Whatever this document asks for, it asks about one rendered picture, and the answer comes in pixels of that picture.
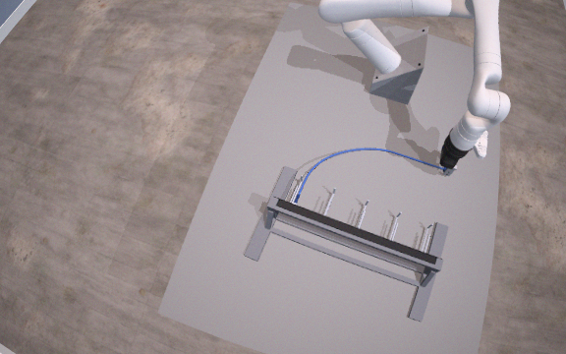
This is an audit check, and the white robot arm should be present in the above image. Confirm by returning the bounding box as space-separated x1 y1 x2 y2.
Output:
318 0 510 141

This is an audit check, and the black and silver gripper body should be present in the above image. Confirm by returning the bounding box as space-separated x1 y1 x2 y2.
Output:
440 122 488 169

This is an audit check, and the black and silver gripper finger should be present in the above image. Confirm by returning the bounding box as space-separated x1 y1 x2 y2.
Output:
443 165 457 176

